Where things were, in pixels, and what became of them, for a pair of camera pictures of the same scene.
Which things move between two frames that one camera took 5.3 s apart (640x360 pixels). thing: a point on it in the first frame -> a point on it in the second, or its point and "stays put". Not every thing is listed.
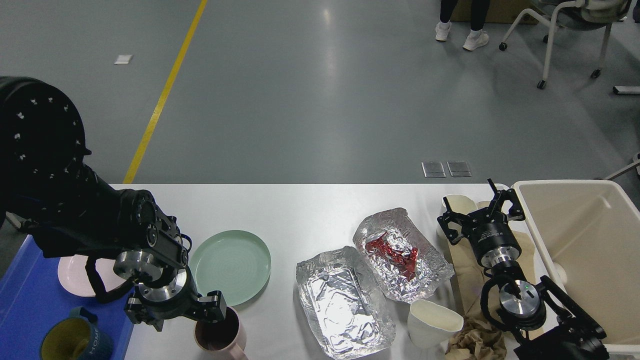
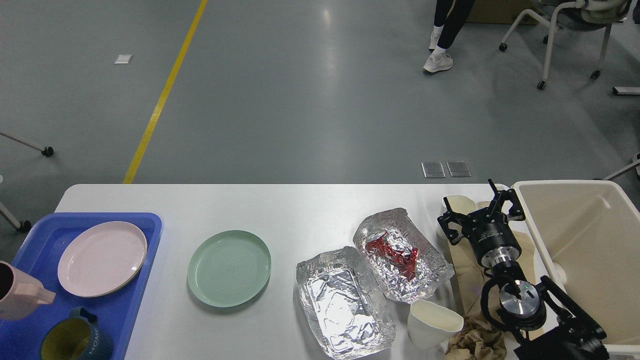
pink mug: [225, 340] -> [20, 291]
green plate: [235, 262] stays put
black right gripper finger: [463, 219] stays put
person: [477, 36] -> [449, 16]
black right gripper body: [491, 237] stays put
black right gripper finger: [516, 211] stays put
